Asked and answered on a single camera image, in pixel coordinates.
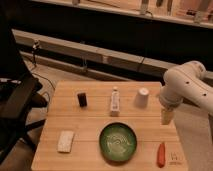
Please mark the cream gripper block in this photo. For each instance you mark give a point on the cream gripper block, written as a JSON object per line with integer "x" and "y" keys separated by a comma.
{"x": 166, "y": 116}

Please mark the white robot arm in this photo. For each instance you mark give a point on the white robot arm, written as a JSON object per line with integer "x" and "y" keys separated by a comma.
{"x": 185, "y": 81}

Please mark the green ceramic plate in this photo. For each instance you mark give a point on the green ceramic plate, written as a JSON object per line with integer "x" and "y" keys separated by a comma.
{"x": 117, "y": 142}

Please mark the white glue bottle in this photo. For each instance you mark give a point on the white glue bottle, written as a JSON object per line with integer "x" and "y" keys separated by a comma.
{"x": 115, "y": 102}

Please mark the white sponge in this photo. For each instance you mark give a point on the white sponge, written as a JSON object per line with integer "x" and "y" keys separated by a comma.
{"x": 65, "y": 141}

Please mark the black office chair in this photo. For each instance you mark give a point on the black office chair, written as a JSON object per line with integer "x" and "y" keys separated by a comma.
{"x": 14, "y": 113}

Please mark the orange carrot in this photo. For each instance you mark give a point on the orange carrot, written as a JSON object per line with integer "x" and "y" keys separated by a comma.
{"x": 161, "y": 155}

